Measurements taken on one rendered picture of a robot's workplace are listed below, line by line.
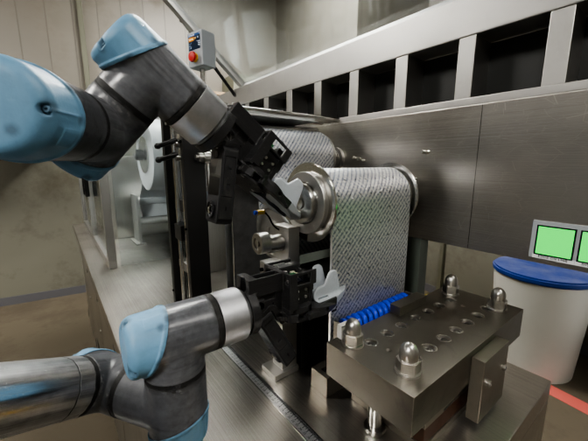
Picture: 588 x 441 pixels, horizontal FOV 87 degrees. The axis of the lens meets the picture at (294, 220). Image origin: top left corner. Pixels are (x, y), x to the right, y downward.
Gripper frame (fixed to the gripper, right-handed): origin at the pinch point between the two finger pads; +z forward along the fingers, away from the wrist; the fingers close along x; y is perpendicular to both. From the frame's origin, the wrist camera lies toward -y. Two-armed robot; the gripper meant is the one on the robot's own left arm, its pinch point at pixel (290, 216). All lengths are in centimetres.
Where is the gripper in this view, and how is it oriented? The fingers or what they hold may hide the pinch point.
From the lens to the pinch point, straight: 55.6
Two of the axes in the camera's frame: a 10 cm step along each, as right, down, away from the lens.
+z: 6.1, 5.4, 5.8
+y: 5.1, -8.3, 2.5
